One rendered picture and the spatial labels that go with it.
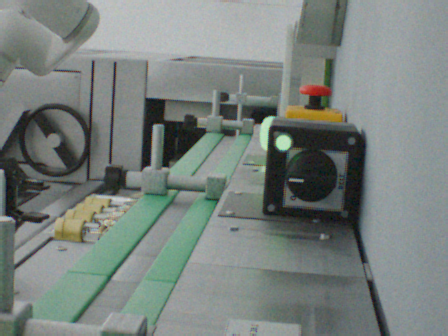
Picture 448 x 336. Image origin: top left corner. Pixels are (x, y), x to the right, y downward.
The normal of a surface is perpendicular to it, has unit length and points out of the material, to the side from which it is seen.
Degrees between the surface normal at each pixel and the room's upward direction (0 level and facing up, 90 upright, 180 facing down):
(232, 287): 90
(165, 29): 90
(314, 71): 90
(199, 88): 90
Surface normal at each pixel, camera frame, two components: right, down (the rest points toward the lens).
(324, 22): -0.11, 0.92
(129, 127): -0.08, 0.15
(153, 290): 0.07, -0.98
